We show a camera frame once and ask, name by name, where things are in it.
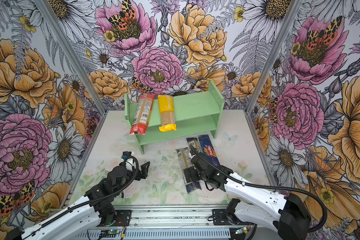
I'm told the blue-ended spaghetti bag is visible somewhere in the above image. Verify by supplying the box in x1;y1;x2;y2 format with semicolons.
176;148;201;194
187;137;201;155

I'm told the blue Barilla spaghetti box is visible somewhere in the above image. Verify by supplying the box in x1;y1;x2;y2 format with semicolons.
198;135;220;167

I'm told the red-ended spaghetti bag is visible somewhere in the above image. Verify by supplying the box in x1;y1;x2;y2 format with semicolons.
130;94;155;135

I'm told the yellow spaghetti bag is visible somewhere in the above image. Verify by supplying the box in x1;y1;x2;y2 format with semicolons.
158;95;177;132

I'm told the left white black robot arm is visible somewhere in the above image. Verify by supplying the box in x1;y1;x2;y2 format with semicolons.
6;160;150;240

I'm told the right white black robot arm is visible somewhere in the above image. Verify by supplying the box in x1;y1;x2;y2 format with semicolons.
190;154;311;240

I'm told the light green wooden shelf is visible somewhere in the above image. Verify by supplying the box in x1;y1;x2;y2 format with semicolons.
132;81;225;154

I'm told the green circuit board left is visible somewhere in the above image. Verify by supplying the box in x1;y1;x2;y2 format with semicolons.
98;230;123;240

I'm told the green circuit board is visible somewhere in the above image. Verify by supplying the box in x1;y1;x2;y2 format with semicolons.
98;230;123;240
235;227;248;235

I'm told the green circuit board right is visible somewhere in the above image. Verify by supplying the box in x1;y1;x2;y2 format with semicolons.
235;227;248;235

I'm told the right black corrugated cable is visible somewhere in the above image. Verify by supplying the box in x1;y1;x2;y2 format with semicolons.
189;145;328;233

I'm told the black corrugated cable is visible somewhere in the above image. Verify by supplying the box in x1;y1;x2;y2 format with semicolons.
189;145;328;233
23;155;140;229

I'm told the left black corrugated cable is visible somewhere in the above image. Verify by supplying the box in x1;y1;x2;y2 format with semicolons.
23;155;140;229

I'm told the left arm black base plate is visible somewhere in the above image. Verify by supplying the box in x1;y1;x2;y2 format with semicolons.
98;210;132;227

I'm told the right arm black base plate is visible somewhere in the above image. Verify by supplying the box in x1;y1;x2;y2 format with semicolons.
208;209;254;226

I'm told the aluminium mounting rail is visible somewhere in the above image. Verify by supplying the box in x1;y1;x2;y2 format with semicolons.
91;206;227;229

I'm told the left aluminium corner post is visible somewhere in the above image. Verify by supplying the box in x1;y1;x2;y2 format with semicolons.
35;1;108;116

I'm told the aluminium corner post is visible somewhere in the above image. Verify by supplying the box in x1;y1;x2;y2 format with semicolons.
35;1;108;116
245;0;303;115

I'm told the right aluminium corner post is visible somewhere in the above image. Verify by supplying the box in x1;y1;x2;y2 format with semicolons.
245;0;303;115

